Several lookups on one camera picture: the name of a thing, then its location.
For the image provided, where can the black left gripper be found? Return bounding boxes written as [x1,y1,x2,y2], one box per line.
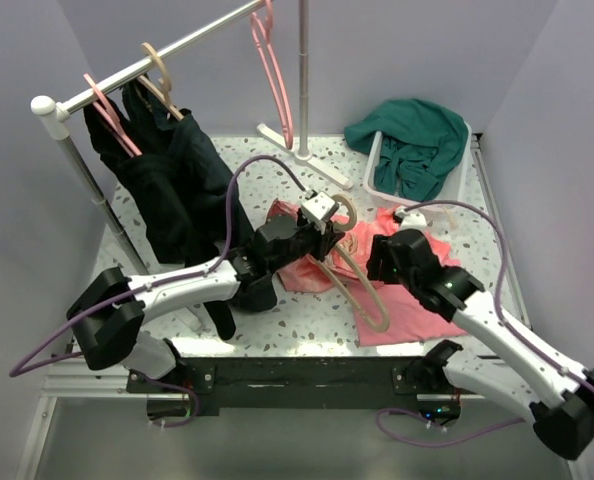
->
[268,207,343,274]

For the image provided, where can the beige plastic hanger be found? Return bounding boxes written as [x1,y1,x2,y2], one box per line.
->
[315,194,390,333]

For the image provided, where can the pink patterned shorts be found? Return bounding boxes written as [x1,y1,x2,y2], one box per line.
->
[269,198,462,294]

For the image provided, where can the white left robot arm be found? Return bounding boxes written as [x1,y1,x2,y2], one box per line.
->
[67,214,344,392]

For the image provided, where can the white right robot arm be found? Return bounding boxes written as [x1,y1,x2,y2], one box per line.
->
[367,229,594,461]

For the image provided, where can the black shorts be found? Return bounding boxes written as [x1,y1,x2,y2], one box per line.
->
[83,81,179,206]

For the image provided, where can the beige hanger with black garment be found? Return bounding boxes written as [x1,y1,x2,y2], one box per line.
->
[136,42,184,121]

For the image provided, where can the pink hanger with black garment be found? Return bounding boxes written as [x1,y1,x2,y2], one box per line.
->
[83,73,142,158]

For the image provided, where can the pink plastic hanger right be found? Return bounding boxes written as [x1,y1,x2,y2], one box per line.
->
[249,0,294,150]

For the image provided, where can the plain pink folded cloth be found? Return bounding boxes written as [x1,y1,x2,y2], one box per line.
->
[354,285,467,347]

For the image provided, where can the white plastic basket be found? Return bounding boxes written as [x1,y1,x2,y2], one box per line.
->
[362,122,473,214]

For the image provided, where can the black trousers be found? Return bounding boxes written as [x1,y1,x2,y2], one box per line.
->
[121,112,278,342]

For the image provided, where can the teal green garment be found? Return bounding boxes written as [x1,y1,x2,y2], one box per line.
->
[344,99,469,202]

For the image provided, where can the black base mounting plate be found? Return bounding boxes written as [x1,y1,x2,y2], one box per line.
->
[126,357,466,422]

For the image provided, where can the white metal clothes rack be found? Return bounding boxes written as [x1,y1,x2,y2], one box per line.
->
[29,0,353,334]

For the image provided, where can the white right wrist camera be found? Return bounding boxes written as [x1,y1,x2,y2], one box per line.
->
[393,206,428,232]

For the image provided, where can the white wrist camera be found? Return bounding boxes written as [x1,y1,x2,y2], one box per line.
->
[393,206,428,232]
[299,192,339,229]

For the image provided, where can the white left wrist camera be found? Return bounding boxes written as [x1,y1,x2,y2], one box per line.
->
[299,192,339,229]

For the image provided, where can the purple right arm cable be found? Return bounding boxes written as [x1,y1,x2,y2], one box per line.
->
[375,199,594,449]

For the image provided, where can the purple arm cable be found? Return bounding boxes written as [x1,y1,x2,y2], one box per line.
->
[9,154,313,429]
[375,199,594,449]

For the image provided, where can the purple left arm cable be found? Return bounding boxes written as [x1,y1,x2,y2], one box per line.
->
[9,154,313,429]

